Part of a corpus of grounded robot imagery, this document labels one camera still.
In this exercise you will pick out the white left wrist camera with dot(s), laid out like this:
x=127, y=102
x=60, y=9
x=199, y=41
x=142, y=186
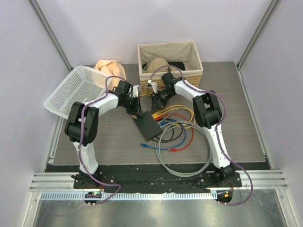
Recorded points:
x=136, y=91

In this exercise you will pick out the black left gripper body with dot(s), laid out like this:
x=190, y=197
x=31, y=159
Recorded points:
x=131, y=102

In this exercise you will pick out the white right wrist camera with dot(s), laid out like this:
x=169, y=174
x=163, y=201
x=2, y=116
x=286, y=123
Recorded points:
x=153, y=86

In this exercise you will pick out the beige cap in basket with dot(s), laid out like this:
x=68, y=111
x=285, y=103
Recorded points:
x=158, y=64

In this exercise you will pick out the black network switch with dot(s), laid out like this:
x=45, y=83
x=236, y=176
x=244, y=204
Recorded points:
x=147, y=126

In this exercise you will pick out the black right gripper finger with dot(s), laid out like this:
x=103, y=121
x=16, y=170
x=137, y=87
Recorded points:
x=154, y=106
x=161, y=104

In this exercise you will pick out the black item in basket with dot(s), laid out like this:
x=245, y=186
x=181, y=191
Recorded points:
x=178, y=64

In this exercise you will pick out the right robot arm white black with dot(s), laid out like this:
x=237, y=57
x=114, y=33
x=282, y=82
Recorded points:
x=208, y=116

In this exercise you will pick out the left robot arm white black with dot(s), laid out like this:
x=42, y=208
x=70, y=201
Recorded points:
x=82, y=122

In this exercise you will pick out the aluminium frame rail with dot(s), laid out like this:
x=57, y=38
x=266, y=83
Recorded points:
x=60, y=186

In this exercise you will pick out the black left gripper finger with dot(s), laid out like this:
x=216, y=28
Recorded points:
x=132, y=111
x=139, y=106

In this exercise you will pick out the black mounting base plate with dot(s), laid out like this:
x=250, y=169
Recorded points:
x=156, y=182

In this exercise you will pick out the peach bucket hat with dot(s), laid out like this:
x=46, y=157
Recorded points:
x=111, y=68

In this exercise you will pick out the woven wicker basket with liner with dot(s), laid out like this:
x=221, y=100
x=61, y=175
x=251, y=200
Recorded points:
x=185, y=52

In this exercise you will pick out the white perforated plastic basket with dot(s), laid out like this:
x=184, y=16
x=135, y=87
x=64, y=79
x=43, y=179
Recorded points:
x=83, y=84

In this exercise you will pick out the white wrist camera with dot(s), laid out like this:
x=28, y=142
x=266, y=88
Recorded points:
x=153, y=86
x=136, y=91

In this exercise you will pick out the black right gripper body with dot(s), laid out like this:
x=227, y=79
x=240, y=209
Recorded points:
x=164, y=96

